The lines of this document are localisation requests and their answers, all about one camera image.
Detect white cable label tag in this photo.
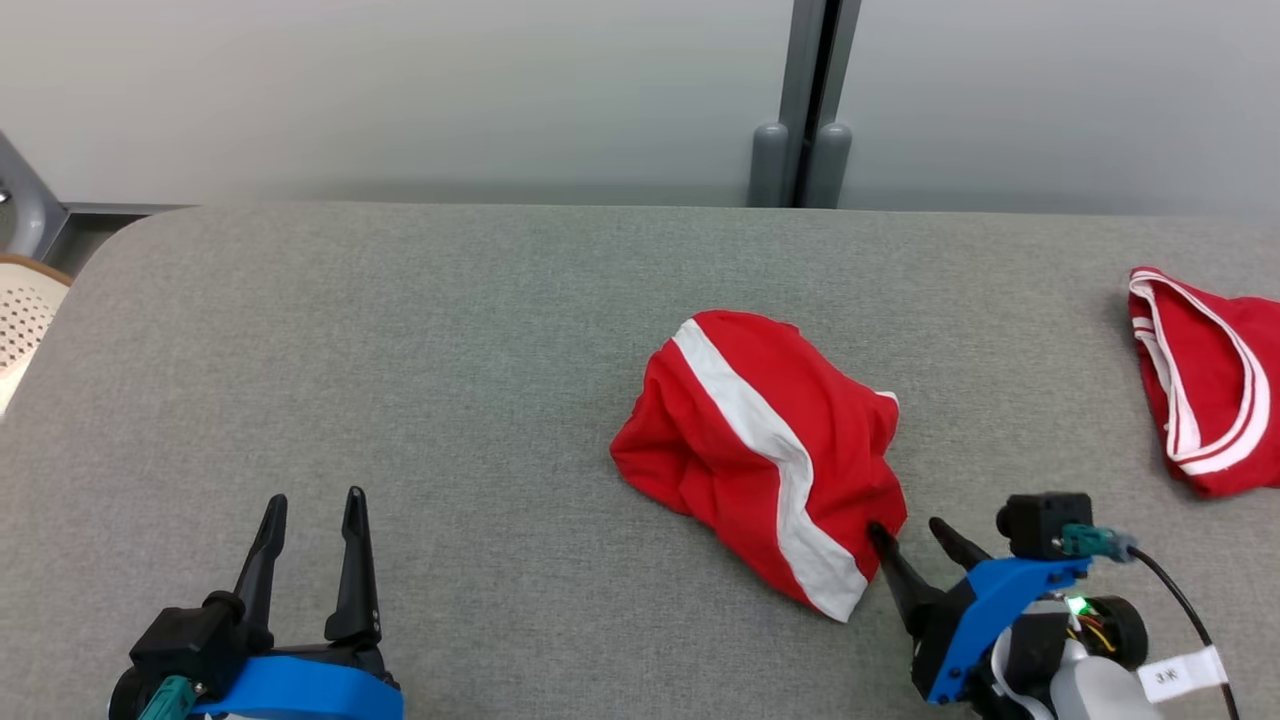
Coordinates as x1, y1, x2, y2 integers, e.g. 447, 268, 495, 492
1138, 645, 1229, 704

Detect grey metal partition post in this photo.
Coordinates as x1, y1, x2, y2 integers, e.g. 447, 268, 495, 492
748, 0, 863, 209

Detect teal cable connector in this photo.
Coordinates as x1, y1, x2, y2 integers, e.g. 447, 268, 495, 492
138, 675, 198, 720

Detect black cable with teal connector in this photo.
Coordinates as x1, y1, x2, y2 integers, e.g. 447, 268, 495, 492
1060, 523, 1243, 720

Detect grey metal frame strut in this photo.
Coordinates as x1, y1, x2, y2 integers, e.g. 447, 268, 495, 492
0, 130, 191, 276

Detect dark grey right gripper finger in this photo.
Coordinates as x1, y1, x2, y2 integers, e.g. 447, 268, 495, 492
866, 522, 947, 637
928, 517, 996, 573

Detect cream perforated laundry basket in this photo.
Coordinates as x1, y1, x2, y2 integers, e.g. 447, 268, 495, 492
0, 253, 73, 416

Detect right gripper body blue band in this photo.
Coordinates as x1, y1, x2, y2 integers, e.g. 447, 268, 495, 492
912, 558, 1149, 720

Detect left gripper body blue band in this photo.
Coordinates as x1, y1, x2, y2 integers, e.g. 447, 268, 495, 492
193, 640, 405, 720

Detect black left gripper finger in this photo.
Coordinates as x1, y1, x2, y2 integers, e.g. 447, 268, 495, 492
323, 487, 384, 644
232, 494, 289, 651

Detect red shorts with white stripe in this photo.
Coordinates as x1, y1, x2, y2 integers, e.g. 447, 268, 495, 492
610, 309, 909, 623

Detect red basketball jersey white sleeves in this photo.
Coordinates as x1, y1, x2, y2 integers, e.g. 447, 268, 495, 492
1128, 266, 1280, 499

